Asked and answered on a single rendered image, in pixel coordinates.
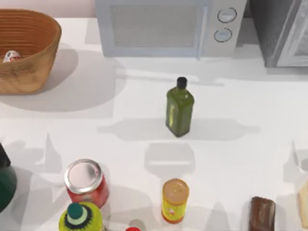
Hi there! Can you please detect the pale cream box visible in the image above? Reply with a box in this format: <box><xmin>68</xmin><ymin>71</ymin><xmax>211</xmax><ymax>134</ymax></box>
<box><xmin>298</xmin><ymin>180</ymin><xmax>308</xmax><ymax>229</ymax></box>

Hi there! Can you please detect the red and white can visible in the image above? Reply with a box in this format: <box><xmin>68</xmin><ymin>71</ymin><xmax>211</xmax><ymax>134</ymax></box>
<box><xmin>2</xmin><ymin>50</ymin><xmax>21</xmax><ymax>63</ymax></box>

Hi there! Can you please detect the yellow-green bottle teal cap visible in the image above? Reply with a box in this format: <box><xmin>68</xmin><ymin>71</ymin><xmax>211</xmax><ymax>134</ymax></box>
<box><xmin>58</xmin><ymin>201</ymin><xmax>105</xmax><ymax>231</ymax></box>

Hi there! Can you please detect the woven brown basket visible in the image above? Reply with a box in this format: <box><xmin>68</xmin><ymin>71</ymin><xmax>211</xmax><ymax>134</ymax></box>
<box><xmin>0</xmin><ymin>9</ymin><xmax>62</xmax><ymax>95</ymax></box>

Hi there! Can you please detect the dark green round bottle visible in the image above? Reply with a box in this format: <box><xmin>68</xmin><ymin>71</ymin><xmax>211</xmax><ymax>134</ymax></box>
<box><xmin>0</xmin><ymin>165</ymin><xmax>17</xmax><ymax>211</ymax></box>

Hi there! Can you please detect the green bottle black cap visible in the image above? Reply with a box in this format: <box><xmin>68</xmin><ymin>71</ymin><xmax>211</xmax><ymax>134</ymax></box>
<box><xmin>165</xmin><ymin>77</ymin><xmax>194</xmax><ymax>138</ymax></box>

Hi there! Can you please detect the pale microwave oven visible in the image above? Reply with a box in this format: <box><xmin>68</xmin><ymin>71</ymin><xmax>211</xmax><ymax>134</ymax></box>
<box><xmin>94</xmin><ymin>0</ymin><xmax>247</xmax><ymax>61</ymax></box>

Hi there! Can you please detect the microwave oven door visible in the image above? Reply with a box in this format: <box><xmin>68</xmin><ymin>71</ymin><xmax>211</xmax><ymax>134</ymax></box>
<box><xmin>95</xmin><ymin>0</ymin><xmax>209</xmax><ymax>61</ymax></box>

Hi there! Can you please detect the red can silver lid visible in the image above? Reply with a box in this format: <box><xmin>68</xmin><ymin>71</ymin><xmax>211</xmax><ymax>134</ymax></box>
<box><xmin>64</xmin><ymin>158</ymin><xmax>109</xmax><ymax>209</ymax></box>

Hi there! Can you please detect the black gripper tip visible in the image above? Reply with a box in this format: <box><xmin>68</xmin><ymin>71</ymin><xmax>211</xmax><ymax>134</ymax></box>
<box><xmin>0</xmin><ymin>142</ymin><xmax>11</xmax><ymax>168</ymax></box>

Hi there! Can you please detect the yellow tube can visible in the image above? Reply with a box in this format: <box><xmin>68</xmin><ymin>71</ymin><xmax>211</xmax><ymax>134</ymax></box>
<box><xmin>161</xmin><ymin>178</ymin><xmax>190</xmax><ymax>225</ymax></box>

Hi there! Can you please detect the round microwave knob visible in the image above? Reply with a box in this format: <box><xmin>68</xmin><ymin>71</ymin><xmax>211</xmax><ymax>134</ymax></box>
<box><xmin>217</xmin><ymin>7</ymin><xmax>237</xmax><ymax>23</ymax></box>
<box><xmin>213</xmin><ymin>27</ymin><xmax>233</xmax><ymax>43</ymax></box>

